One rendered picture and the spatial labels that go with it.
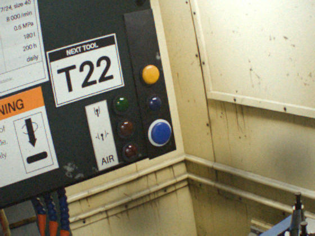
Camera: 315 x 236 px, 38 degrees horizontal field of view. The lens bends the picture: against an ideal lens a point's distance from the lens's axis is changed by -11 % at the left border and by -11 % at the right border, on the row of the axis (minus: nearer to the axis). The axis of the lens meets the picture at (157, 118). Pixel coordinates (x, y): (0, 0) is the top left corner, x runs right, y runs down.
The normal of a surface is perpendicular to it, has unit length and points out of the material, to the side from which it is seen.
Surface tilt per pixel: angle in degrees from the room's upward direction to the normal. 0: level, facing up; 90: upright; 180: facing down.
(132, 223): 90
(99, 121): 90
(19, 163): 90
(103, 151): 90
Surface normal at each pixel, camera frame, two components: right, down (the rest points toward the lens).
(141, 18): 0.54, 0.14
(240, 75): -0.82, 0.28
